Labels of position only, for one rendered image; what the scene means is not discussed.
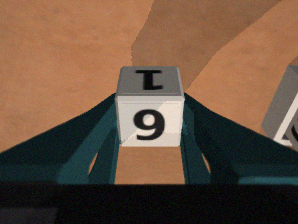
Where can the white number cube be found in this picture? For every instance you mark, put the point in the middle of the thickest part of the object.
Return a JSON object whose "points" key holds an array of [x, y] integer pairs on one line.
{"points": [[149, 106], [292, 131]]}

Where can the white rectangular tray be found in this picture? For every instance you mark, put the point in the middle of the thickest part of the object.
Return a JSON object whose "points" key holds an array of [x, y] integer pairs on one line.
{"points": [[282, 107]]}

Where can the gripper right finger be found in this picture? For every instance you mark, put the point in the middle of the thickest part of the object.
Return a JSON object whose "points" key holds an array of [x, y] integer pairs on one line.
{"points": [[235, 153]]}

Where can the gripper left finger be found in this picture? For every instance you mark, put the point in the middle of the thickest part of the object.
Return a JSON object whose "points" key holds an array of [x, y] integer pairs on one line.
{"points": [[64, 153]]}

